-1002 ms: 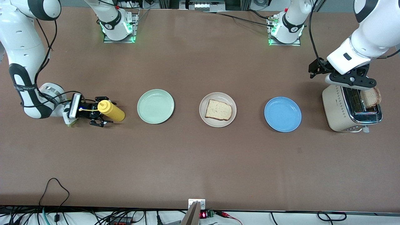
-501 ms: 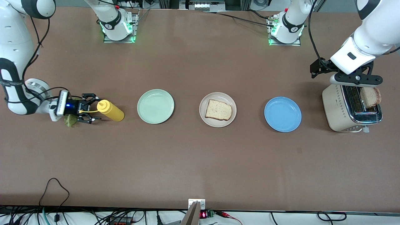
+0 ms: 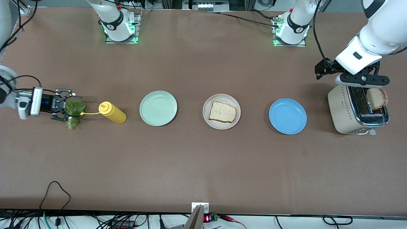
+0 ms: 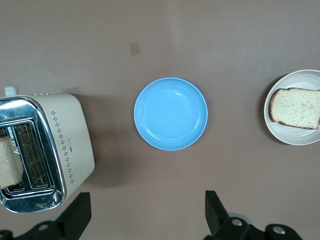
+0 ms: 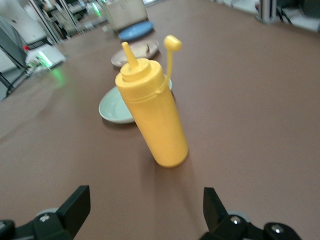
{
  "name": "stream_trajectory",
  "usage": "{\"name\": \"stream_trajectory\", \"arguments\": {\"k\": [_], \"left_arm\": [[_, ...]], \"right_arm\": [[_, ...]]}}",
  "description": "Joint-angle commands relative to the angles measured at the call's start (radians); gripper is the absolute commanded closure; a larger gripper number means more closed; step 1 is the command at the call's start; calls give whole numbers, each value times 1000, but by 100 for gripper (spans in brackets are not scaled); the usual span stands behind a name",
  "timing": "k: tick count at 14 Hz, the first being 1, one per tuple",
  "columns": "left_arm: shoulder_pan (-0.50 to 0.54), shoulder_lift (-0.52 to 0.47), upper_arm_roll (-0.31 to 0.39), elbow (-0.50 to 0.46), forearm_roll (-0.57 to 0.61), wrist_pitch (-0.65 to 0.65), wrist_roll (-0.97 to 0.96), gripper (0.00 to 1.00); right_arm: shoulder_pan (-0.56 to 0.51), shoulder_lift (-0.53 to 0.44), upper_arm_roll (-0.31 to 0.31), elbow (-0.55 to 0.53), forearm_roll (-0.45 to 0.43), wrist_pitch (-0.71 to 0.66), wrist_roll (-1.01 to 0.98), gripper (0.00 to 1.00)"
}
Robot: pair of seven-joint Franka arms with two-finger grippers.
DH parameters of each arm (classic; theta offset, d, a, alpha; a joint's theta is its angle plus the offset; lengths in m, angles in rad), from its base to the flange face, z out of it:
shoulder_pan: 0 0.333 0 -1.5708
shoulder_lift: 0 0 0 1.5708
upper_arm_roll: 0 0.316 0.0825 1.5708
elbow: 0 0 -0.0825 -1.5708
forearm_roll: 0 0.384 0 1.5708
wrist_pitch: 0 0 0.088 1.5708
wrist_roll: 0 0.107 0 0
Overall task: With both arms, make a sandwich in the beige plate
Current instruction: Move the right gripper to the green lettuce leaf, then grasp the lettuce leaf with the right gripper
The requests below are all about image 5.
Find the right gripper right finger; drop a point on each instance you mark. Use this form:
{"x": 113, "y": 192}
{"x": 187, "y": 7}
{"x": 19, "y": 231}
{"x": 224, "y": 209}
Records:
{"x": 215, "y": 215}

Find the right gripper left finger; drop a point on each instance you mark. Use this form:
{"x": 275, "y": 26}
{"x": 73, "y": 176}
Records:
{"x": 75, "y": 215}

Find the yellow mustard squeeze bottle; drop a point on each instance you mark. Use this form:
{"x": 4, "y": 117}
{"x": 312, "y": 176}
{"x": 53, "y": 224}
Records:
{"x": 155, "y": 120}

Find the bread slice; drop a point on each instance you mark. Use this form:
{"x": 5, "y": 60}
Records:
{"x": 141, "y": 50}

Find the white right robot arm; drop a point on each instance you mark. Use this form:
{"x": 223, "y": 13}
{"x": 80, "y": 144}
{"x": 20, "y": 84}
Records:
{"x": 30, "y": 30}

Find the pale green plate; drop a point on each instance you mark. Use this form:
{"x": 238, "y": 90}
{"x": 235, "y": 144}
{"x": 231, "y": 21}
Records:
{"x": 112, "y": 107}

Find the beige plate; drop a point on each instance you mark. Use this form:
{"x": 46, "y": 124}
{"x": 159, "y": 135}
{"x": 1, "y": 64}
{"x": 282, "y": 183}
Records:
{"x": 117, "y": 60}

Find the blue plate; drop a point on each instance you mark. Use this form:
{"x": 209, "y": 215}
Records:
{"x": 136, "y": 32}

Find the beige chrome toaster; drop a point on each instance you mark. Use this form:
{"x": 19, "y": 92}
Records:
{"x": 125, "y": 15}

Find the grey metal camera mount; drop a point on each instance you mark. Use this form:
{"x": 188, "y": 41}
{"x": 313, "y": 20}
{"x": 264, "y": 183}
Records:
{"x": 267, "y": 12}

